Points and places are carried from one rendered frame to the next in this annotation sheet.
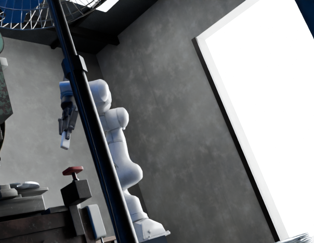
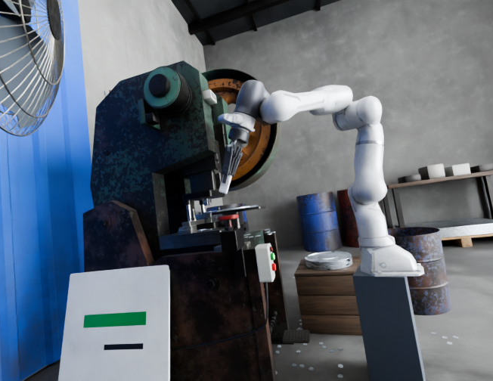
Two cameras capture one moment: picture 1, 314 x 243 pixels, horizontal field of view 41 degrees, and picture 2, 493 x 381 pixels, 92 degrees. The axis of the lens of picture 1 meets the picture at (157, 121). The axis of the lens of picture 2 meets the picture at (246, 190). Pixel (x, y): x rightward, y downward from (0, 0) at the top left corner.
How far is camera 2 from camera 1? 1.45 m
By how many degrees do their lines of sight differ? 68
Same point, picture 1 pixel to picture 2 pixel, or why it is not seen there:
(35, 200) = (212, 235)
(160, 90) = not seen: outside the picture
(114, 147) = (358, 152)
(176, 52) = not seen: outside the picture
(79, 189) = (223, 242)
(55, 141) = (460, 70)
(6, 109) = (203, 147)
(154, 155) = not seen: outside the picture
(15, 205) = (194, 238)
